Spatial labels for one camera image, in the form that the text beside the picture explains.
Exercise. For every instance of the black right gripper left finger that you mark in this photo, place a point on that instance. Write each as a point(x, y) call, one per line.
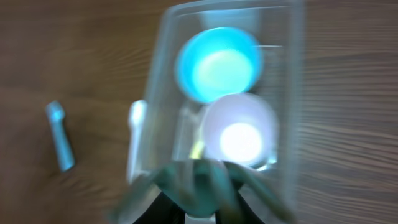
point(162, 211)

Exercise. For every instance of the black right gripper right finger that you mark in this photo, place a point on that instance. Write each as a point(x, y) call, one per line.
point(247, 216)

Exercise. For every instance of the pink plastic cup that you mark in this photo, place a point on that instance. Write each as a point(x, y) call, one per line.
point(241, 128)

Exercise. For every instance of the white plastic spoon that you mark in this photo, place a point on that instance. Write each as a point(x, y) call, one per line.
point(137, 114)

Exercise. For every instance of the light blue plastic fork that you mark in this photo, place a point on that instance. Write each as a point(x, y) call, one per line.
point(56, 115)

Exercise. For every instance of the light blue plastic bowl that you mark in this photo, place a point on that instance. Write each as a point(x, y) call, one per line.
point(218, 62)

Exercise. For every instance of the clear plastic container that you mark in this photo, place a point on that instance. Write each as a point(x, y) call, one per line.
point(171, 129)

